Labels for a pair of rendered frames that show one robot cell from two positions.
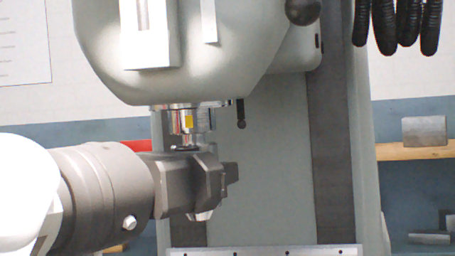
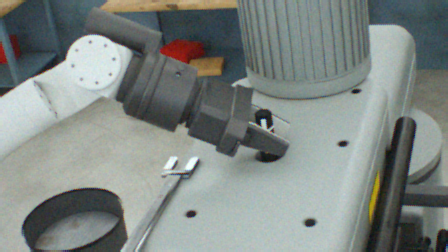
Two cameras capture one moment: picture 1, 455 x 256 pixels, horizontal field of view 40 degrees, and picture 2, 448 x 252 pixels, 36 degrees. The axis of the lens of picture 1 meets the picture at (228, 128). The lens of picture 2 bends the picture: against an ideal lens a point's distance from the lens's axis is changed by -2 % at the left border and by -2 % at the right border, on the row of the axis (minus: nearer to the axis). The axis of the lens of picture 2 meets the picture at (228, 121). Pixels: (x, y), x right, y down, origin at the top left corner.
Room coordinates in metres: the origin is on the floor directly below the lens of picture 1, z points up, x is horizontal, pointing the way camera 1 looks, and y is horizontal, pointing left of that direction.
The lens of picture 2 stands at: (-0.16, -0.07, 2.37)
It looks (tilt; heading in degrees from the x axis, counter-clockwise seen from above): 28 degrees down; 11
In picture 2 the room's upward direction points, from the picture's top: 10 degrees counter-clockwise
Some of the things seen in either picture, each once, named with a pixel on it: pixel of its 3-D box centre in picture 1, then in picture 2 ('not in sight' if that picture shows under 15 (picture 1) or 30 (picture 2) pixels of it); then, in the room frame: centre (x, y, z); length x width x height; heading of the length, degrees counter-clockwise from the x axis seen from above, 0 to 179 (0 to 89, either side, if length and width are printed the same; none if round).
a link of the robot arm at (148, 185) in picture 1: (131, 191); not in sight; (0.54, 0.09, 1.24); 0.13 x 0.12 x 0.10; 53
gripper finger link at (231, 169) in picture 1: (220, 176); not in sight; (0.60, 0.01, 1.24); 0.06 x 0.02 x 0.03; 143
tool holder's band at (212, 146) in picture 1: (194, 148); not in sight; (0.62, 0.04, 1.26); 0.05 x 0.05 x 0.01
